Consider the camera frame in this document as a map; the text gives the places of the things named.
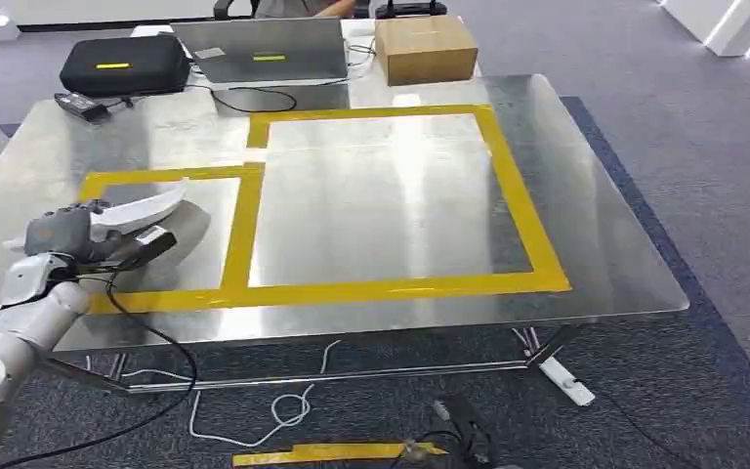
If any black office chair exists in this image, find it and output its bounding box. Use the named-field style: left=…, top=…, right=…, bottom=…
left=212, top=0, right=261, bottom=21

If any grey laptop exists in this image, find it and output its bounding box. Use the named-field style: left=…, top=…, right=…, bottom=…
left=168, top=17, right=351, bottom=91

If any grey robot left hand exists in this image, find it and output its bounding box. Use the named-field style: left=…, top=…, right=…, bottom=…
left=23, top=200, right=125, bottom=264

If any long white power strip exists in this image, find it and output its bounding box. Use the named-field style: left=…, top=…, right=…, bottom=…
left=537, top=355, right=597, bottom=408

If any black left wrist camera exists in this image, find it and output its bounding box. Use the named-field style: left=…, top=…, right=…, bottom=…
left=117, top=224, right=180, bottom=270

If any black laptop cable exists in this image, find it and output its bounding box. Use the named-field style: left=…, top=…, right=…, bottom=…
left=184, top=77, right=351, bottom=115

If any black floor device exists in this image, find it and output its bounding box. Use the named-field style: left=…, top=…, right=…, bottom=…
left=388, top=393, right=506, bottom=469

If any person behind desk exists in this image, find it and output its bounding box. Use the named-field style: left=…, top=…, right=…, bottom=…
left=254, top=0, right=357, bottom=20

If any black carrying case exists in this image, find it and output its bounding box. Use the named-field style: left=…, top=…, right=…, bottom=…
left=58, top=33, right=192, bottom=99

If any white floor cable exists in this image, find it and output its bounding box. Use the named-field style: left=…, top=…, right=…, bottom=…
left=187, top=339, right=345, bottom=449

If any black bag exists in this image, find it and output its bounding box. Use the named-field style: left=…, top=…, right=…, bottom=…
left=374, top=0, right=449, bottom=20

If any black power adapter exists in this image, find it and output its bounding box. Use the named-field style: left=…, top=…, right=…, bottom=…
left=52, top=91, right=111, bottom=123

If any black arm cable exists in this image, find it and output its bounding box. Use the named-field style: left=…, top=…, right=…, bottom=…
left=0, top=256, right=199, bottom=469

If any white lit wall panel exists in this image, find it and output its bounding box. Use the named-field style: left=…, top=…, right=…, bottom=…
left=658, top=0, right=750, bottom=59

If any cardboard box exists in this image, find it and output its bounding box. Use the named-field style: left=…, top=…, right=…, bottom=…
left=374, top=14, right=480, bottom=88

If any white curved plastic part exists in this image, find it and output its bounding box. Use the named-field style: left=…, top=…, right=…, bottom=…
left=2, top=184, right=189, bottom=254

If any yellow bench tape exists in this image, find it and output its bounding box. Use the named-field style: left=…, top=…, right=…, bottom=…
left=76, top=103, right=573, bottom=318

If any steel bench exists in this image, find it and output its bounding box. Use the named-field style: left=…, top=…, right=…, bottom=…
left=0, top=72, right=692, bottom=397

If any yellow floor tape strip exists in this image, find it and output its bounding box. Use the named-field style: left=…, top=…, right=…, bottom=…
left=230, top=443, right=449, bottom=469

